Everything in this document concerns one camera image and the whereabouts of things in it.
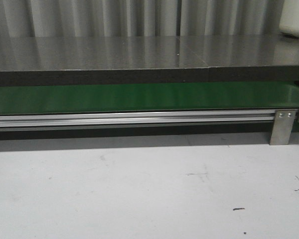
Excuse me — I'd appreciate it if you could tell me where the steel conveyor support bracket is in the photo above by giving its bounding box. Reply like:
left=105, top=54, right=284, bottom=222
left=269, top=110, right=297, bottom=145

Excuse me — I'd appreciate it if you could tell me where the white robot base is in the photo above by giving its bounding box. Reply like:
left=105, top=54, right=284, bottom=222
left=279, top=0, right=299, bottom=38

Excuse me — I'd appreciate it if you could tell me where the green conveyor belt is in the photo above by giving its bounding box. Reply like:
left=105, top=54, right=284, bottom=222
left=0, top=82, right=299, bottom=115

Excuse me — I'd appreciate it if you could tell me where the grey pleated curtain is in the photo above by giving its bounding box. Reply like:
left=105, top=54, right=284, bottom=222
left=0, top=0, right=284, bottom=37

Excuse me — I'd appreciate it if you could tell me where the aluminium conveyor side rail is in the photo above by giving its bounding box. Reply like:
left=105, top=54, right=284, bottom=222
left=0, top=109, right=276, bottom=128

